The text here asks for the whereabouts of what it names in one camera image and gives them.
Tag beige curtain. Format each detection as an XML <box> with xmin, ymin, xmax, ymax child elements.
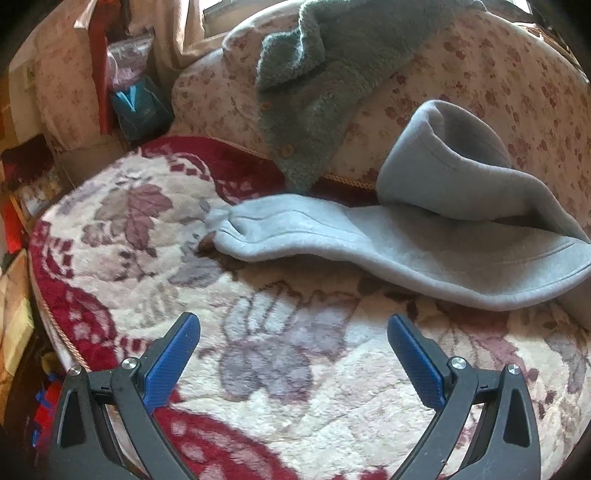
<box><xmin>124</xmin><ymin>0</ymin><xmax>260</xmax><ymax>84</ymax></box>

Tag red white floral blanket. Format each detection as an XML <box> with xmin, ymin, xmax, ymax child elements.
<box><xmin>30</xmin><ymin>137</ymin><xmax>590</xmax><ymax>479</ymax></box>

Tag grey-green fleece jacket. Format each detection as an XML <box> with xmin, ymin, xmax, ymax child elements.
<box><xmin>256</xmin><ymin>1</ymin><xmax>485</xmax><ymax>193</ymax></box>

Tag light grey sweatpants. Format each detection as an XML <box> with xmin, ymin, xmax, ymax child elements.
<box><xmin>205</xmin><ymin>100</ymin><xmax>590</xmax><ymax>314</ymax></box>

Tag floral beige quilt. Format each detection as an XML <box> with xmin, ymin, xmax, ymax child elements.
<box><xmin>171</xmin><ymin>1</ymin><xmax>590</xmax><ymax>227</ymax></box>

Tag teal box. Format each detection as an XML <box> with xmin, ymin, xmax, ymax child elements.
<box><xmin>110</xmin><ymin>76</ymin><xmax>174</xmax><ymax>143</ymax></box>

